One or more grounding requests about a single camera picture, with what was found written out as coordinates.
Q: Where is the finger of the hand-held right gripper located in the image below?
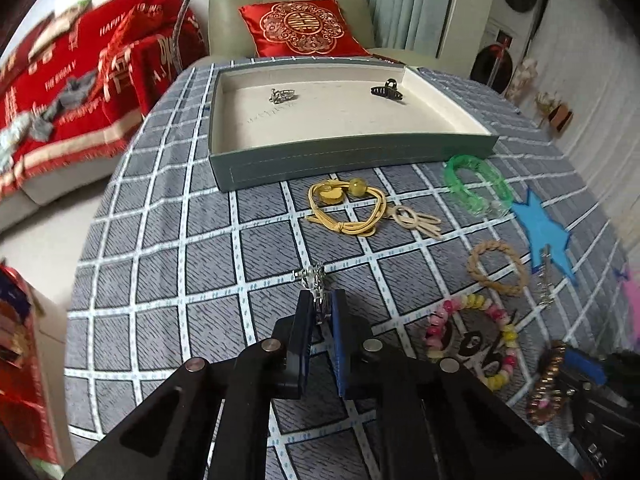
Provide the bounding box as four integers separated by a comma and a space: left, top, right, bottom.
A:
564, 346, 626, 386

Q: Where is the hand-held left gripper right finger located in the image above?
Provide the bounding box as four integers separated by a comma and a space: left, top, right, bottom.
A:
328, 288, 583, 480

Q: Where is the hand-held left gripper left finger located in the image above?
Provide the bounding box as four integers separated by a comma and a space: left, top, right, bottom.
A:
64, 290, 315, 480

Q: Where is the brown bead bracelet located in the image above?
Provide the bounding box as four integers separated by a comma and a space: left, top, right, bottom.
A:
525, 342, 571, 427

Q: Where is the pastel bead bracelet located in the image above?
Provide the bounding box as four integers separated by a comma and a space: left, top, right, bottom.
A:
425, 294, 518, 393

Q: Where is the beige rabbit hair clip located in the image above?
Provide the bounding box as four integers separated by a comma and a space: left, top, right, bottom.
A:
391, 205, 443, 238

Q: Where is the tan braided hair tie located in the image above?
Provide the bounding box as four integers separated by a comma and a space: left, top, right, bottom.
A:
467, 240, 530, 295

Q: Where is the yellow cord bead bracelet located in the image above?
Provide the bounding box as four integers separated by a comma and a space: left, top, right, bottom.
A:
306, 177, 396, 238

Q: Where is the grey-green jewelry tray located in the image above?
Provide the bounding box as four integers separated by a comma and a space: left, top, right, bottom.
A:
207, 56, 501, 192

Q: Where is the green translucent bangle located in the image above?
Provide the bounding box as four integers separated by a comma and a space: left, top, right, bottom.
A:
444, 154, 515, 218

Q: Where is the grey checked tablecloth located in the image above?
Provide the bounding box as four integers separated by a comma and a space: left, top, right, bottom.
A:
65, 55, 640, 480

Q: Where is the small wooden box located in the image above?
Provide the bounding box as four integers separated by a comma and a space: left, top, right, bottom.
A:
547, 104, 574, 137

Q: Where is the black hair claw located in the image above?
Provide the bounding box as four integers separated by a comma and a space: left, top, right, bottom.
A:
370, 77, 407, 103

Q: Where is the small flower decoration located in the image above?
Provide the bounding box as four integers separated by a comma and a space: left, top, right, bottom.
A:
534, 91, 560, 117

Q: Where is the red gift box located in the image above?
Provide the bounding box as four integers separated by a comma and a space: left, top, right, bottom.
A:
0, 264, 67, 477

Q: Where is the pale flower bouquet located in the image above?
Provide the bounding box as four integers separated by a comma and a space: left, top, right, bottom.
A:
504, 56, 539, 102

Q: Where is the beige sofa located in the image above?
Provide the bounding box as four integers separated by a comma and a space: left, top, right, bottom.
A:
0, 130, 146, 233

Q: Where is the round black red ornament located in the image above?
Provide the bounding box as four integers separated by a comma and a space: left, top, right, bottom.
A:
470, 42, 513, 93

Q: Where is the red embroidered cushion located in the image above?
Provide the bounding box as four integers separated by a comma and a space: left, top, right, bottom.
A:
238, 0, 372, 59

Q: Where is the grey cloth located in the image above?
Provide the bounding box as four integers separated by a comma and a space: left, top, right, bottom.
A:
27, 71, 99, 142

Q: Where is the grey floor lamp pole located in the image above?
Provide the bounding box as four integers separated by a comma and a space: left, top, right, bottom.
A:
169, 0, 209, 88

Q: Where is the red printed blanket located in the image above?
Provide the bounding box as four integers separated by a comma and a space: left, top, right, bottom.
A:
0, 0, 208, 197

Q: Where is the green leather armchair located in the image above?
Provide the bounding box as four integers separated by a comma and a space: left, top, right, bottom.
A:
206, 0, 441, 68

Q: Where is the pale striped curtain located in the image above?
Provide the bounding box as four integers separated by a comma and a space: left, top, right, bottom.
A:
364, 0, 462, 52

